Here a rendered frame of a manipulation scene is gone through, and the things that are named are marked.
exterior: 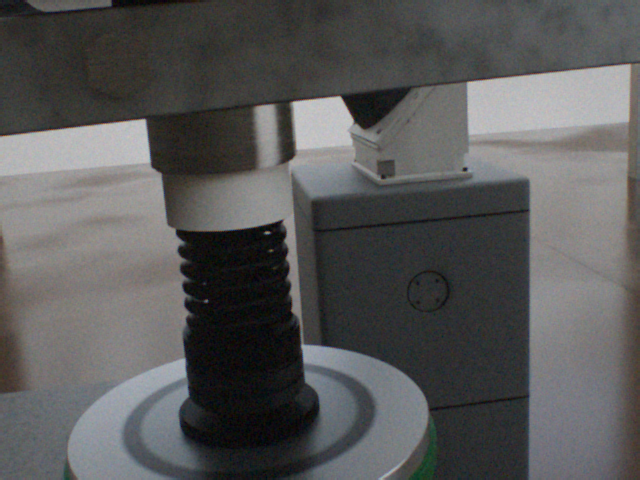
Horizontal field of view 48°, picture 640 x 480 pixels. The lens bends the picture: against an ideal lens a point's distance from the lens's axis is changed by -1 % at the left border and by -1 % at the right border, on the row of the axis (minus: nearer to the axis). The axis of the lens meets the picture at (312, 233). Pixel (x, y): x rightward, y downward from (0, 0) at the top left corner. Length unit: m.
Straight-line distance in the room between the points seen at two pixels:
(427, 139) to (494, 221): 0.19
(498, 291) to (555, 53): 1.01
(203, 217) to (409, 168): 0.98
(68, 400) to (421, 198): 0.80
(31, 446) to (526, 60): 0.43
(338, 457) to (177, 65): 0.21
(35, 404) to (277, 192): 0.34
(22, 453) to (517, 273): 1.00
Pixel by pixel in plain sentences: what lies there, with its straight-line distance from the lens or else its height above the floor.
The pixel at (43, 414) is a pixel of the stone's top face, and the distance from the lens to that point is 0.63.
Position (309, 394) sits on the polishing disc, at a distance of 0.45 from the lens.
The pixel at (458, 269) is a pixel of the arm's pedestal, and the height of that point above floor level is 0.69.
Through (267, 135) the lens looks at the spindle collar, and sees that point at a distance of 0.37.
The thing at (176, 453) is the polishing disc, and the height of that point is 0.88.
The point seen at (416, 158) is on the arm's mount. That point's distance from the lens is 1.34.
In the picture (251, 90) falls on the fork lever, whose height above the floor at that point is 1.07.
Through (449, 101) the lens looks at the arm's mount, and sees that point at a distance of 1.35.
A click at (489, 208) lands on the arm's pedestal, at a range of 1.33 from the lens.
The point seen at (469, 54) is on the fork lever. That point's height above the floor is 1.08.
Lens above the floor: 1.08
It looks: 14 degrees down
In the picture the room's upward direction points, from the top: 4 degrees counter-clockwise
